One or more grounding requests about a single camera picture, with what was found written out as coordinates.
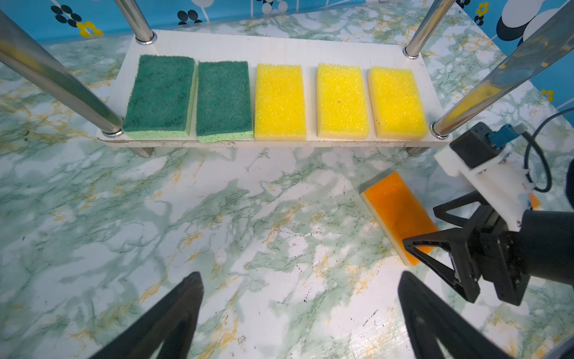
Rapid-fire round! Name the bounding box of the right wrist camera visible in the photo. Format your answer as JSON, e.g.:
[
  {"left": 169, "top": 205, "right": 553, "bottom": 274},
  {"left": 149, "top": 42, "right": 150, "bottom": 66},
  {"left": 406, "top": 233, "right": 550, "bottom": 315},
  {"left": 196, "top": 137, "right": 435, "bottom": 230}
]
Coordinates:
[{"left": 434, "top": 123, "right": 535, "bottom": 232}]

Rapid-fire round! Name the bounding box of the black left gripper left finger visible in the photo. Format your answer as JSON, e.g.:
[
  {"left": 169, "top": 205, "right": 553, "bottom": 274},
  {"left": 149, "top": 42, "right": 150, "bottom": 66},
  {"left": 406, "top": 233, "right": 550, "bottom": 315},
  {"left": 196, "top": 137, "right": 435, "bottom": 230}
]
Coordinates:
[{"left": 92, "top": 272, "right": 204, "bottom": 358}]

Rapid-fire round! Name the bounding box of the orange sponge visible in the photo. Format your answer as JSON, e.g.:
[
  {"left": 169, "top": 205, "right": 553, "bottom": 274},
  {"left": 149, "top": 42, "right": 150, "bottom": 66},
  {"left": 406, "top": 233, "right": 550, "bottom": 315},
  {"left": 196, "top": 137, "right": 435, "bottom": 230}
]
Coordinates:
[
  {"left": 360, "top": 171, "right": 439, "bottom": 266},
  {"left": 529, "top": 193, "right": 541, "bottom": 210}
]

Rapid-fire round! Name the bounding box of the yellow sponge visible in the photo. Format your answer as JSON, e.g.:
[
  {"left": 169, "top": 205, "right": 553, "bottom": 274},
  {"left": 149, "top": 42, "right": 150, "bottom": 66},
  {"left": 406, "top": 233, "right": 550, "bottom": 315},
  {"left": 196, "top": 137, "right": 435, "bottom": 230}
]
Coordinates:
[
  {"left": 368, "top": 67, "right": 428, "bottom": 141},
  {"left": 254, "top": 64, "right": 307, "bottom": 142},
  {"left": 316, "top": 64, "right": 369, "bottom": 140}
]

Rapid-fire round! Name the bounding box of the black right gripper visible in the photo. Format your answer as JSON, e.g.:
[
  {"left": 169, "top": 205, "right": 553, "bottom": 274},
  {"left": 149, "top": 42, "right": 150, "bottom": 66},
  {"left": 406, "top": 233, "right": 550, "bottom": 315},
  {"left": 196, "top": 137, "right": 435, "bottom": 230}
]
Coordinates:
[{"left": 402, "top": 190, "right": 574, "bottom": 307}]

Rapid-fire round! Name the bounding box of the green sponge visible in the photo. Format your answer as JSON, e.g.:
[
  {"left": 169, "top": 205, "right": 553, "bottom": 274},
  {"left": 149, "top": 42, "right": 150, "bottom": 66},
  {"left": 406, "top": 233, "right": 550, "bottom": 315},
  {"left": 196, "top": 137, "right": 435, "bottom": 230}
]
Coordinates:
[
  {"left": 196, "top": 61, "right": 254, "bottom": 143},
  {"left": 123, "top": 55, "right": 197, "bottom": 140}
]

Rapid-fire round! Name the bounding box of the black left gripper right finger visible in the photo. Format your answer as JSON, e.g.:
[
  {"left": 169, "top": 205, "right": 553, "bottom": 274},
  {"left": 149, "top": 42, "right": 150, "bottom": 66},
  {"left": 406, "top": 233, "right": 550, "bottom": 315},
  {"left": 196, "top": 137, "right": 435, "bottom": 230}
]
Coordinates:
[{"left": 398, "top": 272, "right": 509, "bottom": 358}]

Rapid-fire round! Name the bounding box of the white two-tier shelf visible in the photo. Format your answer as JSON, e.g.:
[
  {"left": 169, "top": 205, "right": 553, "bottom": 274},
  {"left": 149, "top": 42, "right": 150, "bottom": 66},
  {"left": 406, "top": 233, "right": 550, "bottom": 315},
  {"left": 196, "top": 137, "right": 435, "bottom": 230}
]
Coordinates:
[{"left": 1, "top": 1, "right": 573, "bottom": 157}]

